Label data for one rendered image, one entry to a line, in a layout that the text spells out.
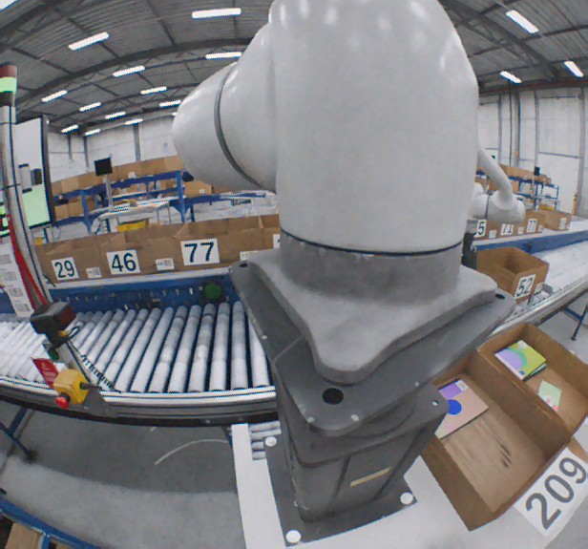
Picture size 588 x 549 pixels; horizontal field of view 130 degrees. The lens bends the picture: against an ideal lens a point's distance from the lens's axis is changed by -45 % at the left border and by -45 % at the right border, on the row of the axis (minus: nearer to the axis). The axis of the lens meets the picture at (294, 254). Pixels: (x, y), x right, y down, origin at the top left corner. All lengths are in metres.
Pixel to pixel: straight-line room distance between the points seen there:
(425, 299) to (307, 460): 0.18
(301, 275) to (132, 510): 1.48
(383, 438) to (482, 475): 0.44
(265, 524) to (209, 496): 0.87
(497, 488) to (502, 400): 0.24
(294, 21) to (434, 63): 0.08
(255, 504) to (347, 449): 0.35
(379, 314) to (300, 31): 0.17
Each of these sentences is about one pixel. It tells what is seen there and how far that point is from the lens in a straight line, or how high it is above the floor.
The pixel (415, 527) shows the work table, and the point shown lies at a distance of 0.60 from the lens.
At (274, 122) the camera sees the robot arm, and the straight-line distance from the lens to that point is 0.17.
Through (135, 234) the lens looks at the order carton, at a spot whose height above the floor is 1.02.
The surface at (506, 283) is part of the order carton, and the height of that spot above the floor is 0.86.
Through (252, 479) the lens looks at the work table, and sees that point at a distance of 0.60.
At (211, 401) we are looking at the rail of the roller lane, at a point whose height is 0.74.
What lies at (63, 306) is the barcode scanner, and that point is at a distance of 0.65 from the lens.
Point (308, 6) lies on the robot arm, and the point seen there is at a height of 1.41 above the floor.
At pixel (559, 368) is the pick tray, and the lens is 1.04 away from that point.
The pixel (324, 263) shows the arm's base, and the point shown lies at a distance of 0.15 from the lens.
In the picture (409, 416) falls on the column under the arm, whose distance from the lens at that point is 0.29.
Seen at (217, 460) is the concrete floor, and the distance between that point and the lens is 1.48.
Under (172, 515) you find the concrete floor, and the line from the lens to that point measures 1.46.
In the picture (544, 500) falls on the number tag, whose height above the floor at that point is 0.86.
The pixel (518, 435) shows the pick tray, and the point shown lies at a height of 0.76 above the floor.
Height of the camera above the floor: 1.31
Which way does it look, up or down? 21 degrees down
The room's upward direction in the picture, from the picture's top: 2 degrees counter-clockwise
